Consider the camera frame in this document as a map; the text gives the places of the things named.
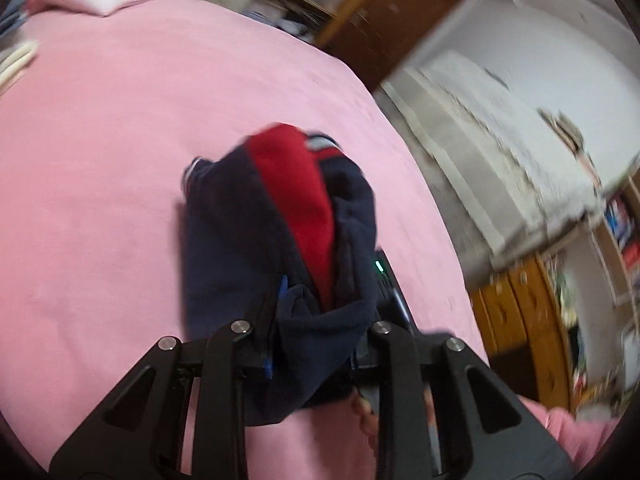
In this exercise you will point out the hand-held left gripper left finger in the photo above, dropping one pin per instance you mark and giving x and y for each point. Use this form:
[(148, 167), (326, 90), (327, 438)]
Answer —
[(257, 332)]

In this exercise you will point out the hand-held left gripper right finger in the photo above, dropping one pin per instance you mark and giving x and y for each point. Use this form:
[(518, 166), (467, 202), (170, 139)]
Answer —
[(395, 355)]

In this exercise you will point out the navy and red baseball jacket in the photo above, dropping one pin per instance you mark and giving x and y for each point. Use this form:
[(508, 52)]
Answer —
[(235, 240)]

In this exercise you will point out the folded white clothes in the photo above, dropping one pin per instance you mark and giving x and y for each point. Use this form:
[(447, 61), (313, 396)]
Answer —
[(15, 65)]

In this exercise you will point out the person's right hand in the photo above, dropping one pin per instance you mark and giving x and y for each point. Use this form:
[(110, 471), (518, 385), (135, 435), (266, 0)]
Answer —
[(365, 417)]

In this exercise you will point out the wooden drawer cabinet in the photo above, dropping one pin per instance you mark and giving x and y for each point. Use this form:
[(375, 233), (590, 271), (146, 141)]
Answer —
[(530, 320)]

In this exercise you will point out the person's pink fleece robe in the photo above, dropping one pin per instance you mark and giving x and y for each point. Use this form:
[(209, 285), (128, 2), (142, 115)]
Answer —
[(565, 435)]

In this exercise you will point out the pink bed blanket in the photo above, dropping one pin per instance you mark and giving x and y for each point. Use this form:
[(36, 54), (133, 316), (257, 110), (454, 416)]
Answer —
[(100, 160)]

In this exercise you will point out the white bookshelf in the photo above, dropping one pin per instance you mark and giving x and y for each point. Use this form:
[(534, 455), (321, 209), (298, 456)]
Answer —
[(620, 230)]

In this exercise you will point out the brown wooden door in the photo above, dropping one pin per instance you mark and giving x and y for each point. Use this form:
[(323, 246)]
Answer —
[(390, 20)]

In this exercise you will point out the folded blue jeans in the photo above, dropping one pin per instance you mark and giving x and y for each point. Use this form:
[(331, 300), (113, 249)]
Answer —
[(10, 17)]

